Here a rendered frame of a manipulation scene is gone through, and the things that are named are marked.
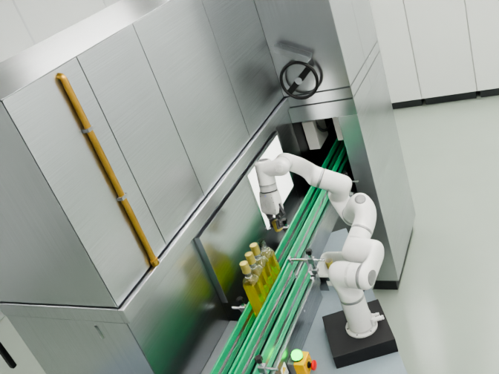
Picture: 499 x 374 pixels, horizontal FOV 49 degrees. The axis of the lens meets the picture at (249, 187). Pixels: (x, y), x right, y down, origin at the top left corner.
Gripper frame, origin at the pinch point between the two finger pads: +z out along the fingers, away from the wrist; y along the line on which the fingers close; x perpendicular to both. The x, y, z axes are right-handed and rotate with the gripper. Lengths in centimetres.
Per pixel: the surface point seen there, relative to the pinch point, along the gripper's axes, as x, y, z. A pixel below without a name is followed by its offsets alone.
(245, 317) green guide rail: -30.4, 4.5, 28.8
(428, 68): 343, -127, -11
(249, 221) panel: -1.1, -16.6, 0.7
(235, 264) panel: -18.9, -9.6, 12.8
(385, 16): 320, -150, -67
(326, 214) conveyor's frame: 49, -17, 17
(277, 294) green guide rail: -14.8, 8.6, 25.2
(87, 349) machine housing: -88, -14, 16
